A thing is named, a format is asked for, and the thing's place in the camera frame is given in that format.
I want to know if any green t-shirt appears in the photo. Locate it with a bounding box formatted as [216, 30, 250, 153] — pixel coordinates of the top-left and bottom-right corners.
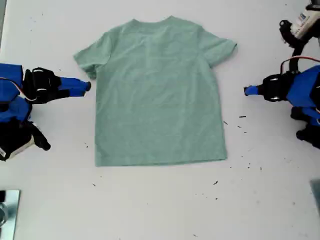
[72, 15, 238, 168]

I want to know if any red white gripper wire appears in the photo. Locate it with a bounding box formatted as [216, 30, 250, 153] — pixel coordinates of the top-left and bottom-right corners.
[0, 77, 41, 103]
[279, 56, 320, 76]

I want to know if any black camera stalk arm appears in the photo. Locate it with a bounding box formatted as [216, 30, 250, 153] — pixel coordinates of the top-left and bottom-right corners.
[288, 44, 305, 76]

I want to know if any steel post plate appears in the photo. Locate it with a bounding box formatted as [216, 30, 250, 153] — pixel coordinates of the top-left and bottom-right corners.
[0, 189, 21, 240]

